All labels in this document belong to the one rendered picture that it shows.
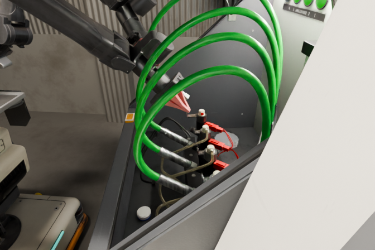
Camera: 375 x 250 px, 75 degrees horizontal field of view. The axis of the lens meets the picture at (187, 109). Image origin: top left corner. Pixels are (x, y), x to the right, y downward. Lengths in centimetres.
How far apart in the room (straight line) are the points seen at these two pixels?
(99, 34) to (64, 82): 242
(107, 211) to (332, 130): 52
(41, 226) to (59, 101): 181
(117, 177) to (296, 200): 53
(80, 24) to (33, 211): 128
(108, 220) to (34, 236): 98
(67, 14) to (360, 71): 51
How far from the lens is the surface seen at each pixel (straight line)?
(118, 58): 61
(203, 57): 93
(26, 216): 168
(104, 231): 61
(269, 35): 54
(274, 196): 28
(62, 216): 159
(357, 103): 21
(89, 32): 59
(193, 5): 237
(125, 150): 79
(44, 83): 313
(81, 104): 303
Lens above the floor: 143
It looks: 29 degrees down
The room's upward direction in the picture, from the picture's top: straight up
